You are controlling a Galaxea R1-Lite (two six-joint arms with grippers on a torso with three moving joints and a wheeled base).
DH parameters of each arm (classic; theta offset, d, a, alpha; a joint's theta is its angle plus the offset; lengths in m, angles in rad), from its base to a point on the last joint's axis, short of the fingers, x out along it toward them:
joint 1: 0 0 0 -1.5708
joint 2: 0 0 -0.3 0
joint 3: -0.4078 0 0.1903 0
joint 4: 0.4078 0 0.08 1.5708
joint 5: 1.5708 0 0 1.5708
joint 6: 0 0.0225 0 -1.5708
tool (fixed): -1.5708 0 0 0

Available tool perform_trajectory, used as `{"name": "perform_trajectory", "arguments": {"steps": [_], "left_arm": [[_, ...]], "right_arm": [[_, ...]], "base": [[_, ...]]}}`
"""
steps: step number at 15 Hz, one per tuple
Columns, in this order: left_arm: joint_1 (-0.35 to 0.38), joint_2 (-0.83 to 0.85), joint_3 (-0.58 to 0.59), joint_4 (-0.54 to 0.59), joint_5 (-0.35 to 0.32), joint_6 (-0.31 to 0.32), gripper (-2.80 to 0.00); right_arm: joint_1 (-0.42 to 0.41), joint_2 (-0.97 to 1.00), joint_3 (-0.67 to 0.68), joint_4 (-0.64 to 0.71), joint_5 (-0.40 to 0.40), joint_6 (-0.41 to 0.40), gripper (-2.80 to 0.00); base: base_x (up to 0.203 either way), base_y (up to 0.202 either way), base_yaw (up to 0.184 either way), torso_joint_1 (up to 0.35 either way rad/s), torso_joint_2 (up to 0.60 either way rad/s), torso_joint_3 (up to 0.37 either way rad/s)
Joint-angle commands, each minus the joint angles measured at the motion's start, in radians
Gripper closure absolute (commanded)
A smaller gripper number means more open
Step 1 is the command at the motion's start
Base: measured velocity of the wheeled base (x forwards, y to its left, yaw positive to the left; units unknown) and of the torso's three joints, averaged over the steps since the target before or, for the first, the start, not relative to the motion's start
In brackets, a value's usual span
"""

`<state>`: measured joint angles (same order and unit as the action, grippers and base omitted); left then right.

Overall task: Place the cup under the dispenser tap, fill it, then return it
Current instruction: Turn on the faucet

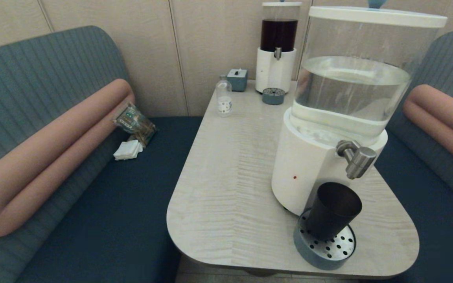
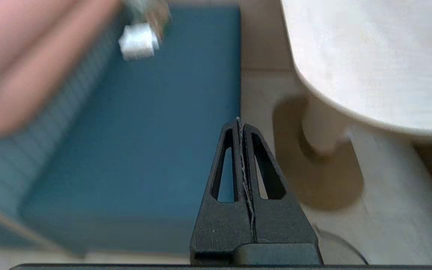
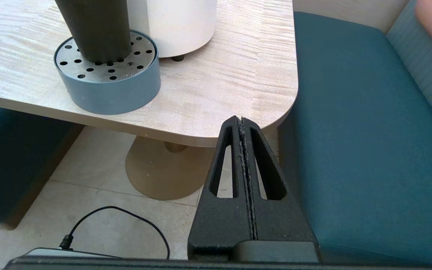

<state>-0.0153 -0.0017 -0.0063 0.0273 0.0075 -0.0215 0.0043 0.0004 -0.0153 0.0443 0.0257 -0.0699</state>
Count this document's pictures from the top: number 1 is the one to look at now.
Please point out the small blue tissue box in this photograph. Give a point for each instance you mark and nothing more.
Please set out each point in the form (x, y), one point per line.
(237, 80)

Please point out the pink bolster cushion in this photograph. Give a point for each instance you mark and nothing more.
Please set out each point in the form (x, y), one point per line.
(442, 118)
(45, 157)

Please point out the large blue round drip tray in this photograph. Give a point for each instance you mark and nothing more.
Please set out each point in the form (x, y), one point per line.
(313, 255)

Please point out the teal ribbed sofa bench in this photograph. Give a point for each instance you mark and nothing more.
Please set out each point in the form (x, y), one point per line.
(112, 220)
(427, 212)

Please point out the small blue round drip tray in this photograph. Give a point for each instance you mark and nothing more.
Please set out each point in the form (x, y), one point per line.
(273, 97)

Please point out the large metal dispenser tap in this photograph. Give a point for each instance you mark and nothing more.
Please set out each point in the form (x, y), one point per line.
(358, 161)

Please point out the small metal dispenser tap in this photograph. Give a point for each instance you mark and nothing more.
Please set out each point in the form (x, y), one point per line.
(277, 53)

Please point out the white folded napkins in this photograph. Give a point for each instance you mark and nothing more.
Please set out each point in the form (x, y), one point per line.
(127, 150)

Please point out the small dark drink dispenser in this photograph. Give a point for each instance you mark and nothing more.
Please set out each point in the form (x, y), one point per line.
(273, 72)

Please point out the black plastic cup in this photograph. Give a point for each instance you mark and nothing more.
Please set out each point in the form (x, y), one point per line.
(332, 208)

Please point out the small clear glass bottle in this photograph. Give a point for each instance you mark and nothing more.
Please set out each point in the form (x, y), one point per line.
(224, 102)

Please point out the large clear water dispenser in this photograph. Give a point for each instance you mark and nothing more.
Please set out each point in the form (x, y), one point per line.
(309, 169)

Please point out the clear plastic snack packet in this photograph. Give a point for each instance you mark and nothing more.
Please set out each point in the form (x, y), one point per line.
(134, 122)

